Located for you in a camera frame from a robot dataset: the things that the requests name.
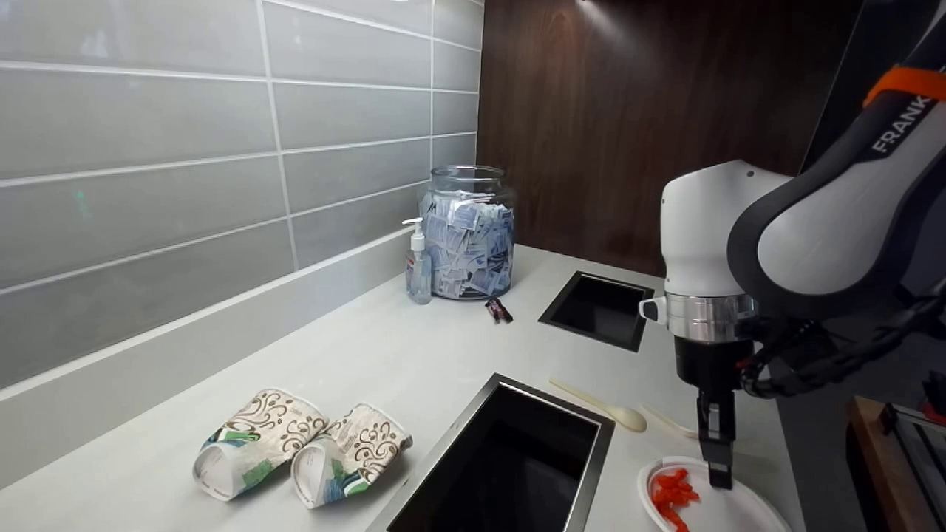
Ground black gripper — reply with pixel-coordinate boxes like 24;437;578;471
674;338;756;492

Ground white paper plate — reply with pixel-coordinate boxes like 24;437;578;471
636;459;788;532

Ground orange snack pieces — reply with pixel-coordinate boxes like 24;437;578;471
648;468;696;532

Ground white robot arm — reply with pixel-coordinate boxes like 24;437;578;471
637;16;946;492

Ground white plastic spoon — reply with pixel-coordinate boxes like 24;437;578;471
550;383;648;436

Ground dark candy wrapper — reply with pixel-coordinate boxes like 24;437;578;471
484;295;513;322

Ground glass jar of packets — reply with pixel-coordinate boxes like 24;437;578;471
419;167;513;300

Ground small clear sanitizer bottle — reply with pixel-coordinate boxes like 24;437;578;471
402;220;432;304

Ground patterned paper cup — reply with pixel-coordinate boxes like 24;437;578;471
191;387;328;504
290;402;410;508

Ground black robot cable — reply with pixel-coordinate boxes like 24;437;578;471
735;294;946;402

